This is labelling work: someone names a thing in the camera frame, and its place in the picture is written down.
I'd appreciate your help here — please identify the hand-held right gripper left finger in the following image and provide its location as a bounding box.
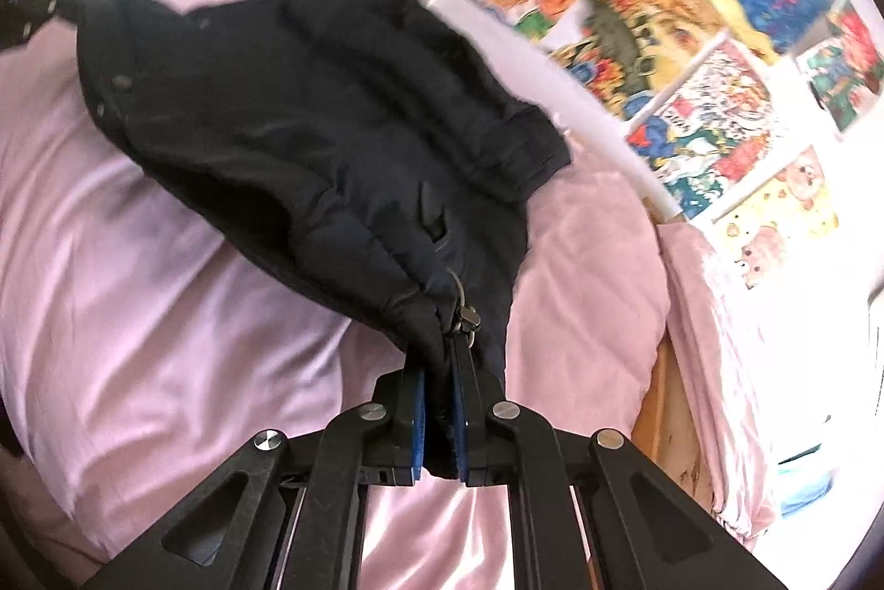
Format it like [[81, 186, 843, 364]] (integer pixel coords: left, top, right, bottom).
[[90, 369, 425, 590]]

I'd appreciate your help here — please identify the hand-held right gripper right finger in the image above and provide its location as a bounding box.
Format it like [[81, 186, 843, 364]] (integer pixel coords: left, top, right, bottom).
[[449, 345, 788, 590]]

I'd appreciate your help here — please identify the black padded jacket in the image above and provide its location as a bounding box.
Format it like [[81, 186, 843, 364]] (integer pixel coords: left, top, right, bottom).
[[59, 0, 573, 481]]

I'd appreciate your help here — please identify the pink duvet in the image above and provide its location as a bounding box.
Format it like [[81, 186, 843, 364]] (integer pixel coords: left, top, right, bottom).
[[0, 0, 671, 590]]

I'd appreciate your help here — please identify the pink folded blanket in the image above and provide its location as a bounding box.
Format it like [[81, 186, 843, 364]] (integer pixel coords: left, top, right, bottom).
[[656, 220, 785, 542]]

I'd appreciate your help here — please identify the blue cloth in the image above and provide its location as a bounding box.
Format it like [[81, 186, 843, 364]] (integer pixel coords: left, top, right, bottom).
[[777, 459, 833, 504]]

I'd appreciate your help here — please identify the pink bears drawing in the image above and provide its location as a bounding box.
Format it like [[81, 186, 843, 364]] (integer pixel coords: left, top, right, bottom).
[[708, 144, 842, 291]]

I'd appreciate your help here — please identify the city doodle drawing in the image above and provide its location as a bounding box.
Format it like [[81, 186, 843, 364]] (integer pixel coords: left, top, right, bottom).
[[625, 34, 798, 222]]

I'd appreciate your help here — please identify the colourful landscape drawing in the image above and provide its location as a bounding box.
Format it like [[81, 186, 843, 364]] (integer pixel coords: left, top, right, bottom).
[[549, 0, 723, 122]]

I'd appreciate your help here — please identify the red-haired girl drawing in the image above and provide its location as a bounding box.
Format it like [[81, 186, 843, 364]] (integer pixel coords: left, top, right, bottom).
[[794, 0, 884, 134]]

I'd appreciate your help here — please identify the wooden bed frame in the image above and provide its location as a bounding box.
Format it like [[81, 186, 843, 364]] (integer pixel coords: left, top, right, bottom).
[[632, 334, 726, 518]]

